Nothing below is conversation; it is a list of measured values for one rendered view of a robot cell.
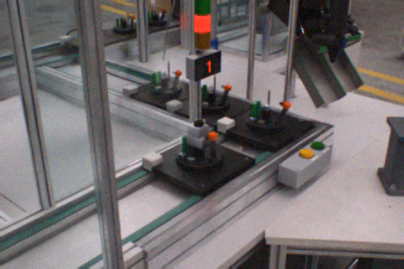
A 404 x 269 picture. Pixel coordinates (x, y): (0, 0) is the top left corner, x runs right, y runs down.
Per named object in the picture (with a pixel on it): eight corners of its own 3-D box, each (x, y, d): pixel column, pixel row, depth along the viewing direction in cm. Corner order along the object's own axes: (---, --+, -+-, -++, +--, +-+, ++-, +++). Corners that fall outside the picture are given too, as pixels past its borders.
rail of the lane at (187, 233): (332, 151, 175) (335, 123, 170) (149, 285, 115) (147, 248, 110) (317, 146, 178) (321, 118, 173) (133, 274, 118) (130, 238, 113)
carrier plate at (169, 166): (255, 164, 148) (255, 158, 147) (203, 197, 132) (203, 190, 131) (196, 140, 162) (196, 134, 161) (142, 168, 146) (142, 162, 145)
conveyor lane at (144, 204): (309, 150, 175) (312, 125, 171) (132, 273, 118) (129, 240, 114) (245, 127, 192) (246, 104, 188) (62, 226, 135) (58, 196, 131)
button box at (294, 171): (330, 162, 159) (333, 146, 156) (296, 190, 145) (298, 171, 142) (311, 156, 163) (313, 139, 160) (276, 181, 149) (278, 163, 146)
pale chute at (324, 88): (339, 100, 184) (346, 95, 181) (316, 108, 177) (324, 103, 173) (303, 37, 189) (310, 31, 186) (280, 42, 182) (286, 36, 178)
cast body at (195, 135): (212, 144, 143) (212, 122, 140) (202, 150, 140) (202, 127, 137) (190, 135, 148) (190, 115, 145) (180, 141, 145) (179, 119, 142)
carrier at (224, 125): (313, 128, 171) (317, 95, 165) (275, 153, 154) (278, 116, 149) (256, 110, 185) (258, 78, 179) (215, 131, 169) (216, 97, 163)
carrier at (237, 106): (256, 109, 185) (257, 78, 180) (215, 131, 169) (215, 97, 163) (206, 94, 199) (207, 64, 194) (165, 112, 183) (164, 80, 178)
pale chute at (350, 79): (356, 89, 194) (364, 84, 191) (335, 97, 187) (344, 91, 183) (322, 30, 199) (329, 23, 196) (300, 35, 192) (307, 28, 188)
